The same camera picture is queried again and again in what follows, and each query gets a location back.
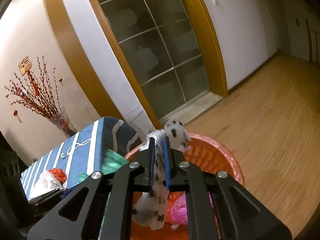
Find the orange plastic bag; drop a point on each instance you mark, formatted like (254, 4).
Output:
(59, 175)

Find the orange plastic trash basket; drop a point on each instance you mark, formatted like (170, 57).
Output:
(212, 159)

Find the red fu ornament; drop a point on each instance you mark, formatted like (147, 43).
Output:
(25, 68)

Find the green plastic bag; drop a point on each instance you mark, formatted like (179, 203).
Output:
(111, 164)

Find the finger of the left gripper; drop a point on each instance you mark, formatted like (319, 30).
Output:
(42, 204)

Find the glass sliding door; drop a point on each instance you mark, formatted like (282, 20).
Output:
(159, 43)

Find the wooden chair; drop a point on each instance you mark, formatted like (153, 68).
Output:
(313, 44)

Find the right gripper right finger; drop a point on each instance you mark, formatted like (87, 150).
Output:
(218, 205)

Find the white spotted plastic bag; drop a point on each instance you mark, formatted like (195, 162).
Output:
(150, 209)

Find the clear bubble wrap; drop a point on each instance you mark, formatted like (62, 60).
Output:
(47, 182)

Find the red berry branches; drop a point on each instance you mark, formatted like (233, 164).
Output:
(47, 104)

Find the pink plastic bag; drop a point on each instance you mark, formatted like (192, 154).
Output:
(177, 212)

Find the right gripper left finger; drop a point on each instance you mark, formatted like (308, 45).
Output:
(101, 206)

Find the glass vase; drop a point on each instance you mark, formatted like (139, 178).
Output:
(63, 123)

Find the blue white striped tablecloth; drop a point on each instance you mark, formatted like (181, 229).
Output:
(106, 133)

